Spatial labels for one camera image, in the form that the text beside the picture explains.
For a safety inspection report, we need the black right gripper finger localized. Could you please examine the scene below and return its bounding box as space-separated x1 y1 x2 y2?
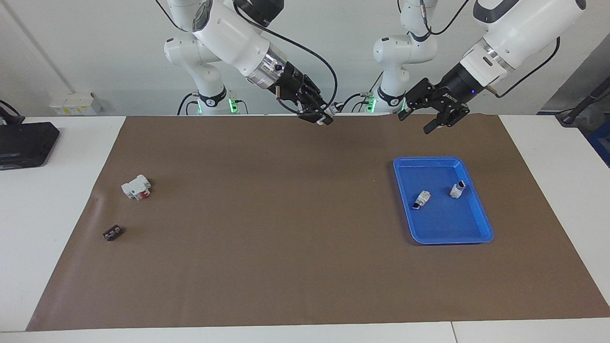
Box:
298 98 333 126
305 81 329 111

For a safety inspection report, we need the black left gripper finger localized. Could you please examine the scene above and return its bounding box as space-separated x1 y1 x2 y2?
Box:
423 107 470 135
398 79 435 121

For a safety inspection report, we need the blue plastic tray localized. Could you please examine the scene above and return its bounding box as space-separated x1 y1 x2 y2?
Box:
393 156 495 245

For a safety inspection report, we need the brown table mat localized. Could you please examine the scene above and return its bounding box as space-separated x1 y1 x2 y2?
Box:
26 113 610 332

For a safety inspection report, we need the black tripod pole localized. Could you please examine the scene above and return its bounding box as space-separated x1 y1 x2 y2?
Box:
558 76 610 125

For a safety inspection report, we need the blue crate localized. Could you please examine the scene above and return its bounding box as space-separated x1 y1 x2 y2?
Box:
588 121 610 168

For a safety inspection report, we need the white circuit breaker red lever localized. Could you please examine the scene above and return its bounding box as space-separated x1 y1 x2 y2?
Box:
121 174 152 202

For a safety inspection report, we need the black box device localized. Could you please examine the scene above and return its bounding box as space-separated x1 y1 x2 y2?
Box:
0 122 61 171

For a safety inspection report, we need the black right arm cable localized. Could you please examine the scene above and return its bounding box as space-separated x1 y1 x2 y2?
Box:
233 2 339 115

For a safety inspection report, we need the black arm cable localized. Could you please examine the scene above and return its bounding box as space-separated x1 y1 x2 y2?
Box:
233 2 339 115
419 0 561 98

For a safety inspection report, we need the black right base cable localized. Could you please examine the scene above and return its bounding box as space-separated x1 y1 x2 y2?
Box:
177 92 198 116

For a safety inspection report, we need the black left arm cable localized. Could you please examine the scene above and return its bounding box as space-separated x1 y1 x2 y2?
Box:
419 0 561 98

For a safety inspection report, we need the white wall socket box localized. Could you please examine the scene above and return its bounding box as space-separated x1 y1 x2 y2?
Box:
49 92 103 116

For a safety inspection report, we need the black cable of box device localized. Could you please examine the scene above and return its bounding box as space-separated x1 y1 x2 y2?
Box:
0 100 24 125

